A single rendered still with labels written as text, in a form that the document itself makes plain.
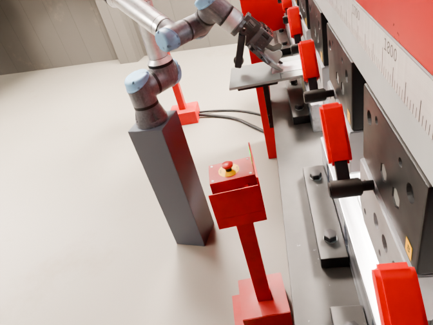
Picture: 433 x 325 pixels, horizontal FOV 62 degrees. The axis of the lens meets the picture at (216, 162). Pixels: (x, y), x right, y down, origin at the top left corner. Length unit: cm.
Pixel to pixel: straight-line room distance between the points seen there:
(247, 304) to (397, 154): 141
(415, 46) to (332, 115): 15
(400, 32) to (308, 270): 59
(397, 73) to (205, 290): 170
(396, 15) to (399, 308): 18
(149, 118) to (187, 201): 48
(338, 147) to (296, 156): 70
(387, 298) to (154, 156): 154
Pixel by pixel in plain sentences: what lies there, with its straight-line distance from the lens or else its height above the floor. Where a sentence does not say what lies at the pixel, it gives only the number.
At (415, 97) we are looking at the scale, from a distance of 25.
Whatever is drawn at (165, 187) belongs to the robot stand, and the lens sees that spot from 183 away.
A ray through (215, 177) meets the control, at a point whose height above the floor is 78.
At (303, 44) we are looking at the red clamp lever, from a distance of 56.
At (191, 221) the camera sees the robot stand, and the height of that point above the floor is 20.
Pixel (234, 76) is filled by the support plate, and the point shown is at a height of 100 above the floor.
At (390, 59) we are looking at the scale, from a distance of 29.
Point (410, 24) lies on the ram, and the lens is 25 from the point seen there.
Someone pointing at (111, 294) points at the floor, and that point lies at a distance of 210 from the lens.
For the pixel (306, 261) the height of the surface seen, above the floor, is 88.
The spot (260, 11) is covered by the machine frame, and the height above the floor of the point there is 99.
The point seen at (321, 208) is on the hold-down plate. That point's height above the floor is 91.
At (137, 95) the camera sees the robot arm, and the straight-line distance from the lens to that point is 160.
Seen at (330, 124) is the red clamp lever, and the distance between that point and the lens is 37.
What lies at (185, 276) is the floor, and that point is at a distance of 198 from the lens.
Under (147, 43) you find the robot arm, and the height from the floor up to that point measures 111.
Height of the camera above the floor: 150
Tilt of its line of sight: 34 degrees down
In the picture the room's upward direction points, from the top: 16 degrees counter-clockwise
